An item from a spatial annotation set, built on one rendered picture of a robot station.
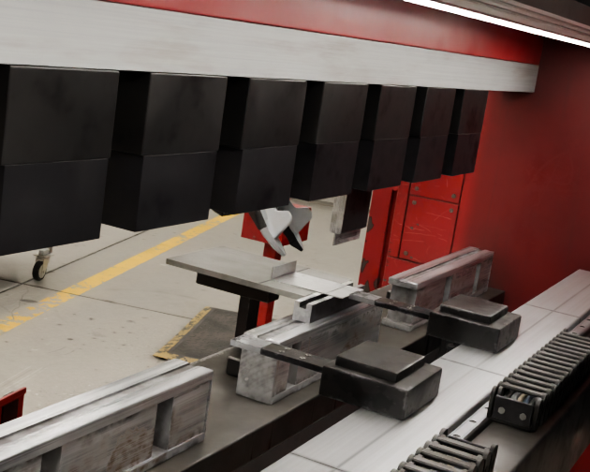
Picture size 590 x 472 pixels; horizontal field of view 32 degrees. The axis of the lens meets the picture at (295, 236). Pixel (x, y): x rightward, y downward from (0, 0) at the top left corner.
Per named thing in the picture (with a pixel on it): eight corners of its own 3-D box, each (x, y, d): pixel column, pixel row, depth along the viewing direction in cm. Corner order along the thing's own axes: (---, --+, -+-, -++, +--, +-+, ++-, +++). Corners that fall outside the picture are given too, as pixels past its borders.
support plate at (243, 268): (221, 250, 189) (222, 245, 189) (350, 285, 177) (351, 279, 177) (165, 263, 173) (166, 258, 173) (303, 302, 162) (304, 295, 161)
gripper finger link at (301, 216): (323, 238, 171) (292, 192, 170) (296, 254, 174) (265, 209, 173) (329, 232, 174) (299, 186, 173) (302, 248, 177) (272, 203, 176)
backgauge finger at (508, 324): (366, 298, 172) (371, 269, 171) (517, 338, 161) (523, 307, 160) (335, 310, 161) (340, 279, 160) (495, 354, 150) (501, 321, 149)
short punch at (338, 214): (353, 237, 172) (361, 181, 170) (363, 240, 171) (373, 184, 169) (327, 243, 163) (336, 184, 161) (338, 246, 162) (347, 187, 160)
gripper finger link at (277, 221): (296, 240, 163) (277, 189, 166) (268, 257, 166) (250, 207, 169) (307, 242, 166) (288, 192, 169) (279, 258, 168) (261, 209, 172)
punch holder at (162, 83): (150, 204, 123) (166, 66, 120) (210, 219, 119) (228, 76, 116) (67, 215, 110) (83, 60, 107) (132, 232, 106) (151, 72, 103)
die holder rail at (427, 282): (463, 285, 243) (469, 245, 241) (487, 290, 240) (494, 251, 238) (380, 324, 199) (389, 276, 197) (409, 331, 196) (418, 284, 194)
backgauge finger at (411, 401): (258, 342, 140) (262, 306, 139) (437, 396, 128) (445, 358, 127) (211, 361, 129) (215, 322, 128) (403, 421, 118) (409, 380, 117)
